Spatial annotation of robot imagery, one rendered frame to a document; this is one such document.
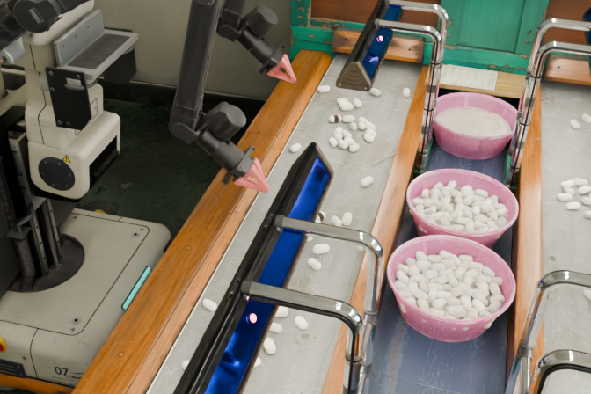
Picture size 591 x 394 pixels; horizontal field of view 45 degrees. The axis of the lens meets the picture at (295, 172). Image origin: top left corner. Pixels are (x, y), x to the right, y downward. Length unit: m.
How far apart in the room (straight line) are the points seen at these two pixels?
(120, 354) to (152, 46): 2.40
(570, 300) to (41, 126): 1.30
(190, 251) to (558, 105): 1.27
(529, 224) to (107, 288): 1.23
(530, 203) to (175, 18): 2.15
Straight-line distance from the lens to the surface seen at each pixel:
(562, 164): 2.03
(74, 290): 2.25
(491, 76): 2.34
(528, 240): 1.68
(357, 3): 2.38
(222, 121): 1.56
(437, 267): 1.59
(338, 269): 1.55
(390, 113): 2.14
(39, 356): 2.16
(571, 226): 1.81
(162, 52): 3.58
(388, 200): 1.72
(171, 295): 1.47
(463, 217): 1.77
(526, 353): 1.14
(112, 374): 1.35
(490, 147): 2.07
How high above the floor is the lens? 1.78
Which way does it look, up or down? 34 degrees down
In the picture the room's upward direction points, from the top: 1 degrees clockwise
